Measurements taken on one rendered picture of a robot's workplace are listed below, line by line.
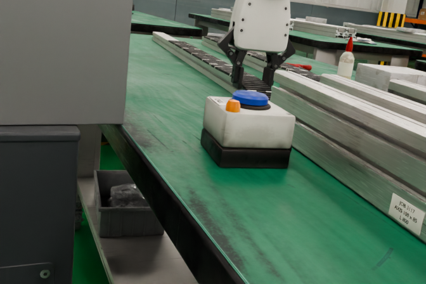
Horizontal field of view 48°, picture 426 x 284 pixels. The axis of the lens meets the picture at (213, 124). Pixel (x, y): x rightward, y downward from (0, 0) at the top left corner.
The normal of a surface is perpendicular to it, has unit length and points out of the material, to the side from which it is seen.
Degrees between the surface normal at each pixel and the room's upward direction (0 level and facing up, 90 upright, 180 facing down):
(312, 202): 0
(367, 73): 90
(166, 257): 0
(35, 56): 90
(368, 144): 90
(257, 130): 90
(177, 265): 0
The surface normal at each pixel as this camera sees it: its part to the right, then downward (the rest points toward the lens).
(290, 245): 0.12, -0.96
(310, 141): -0.95, -0.04
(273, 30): 0.33, 0.32
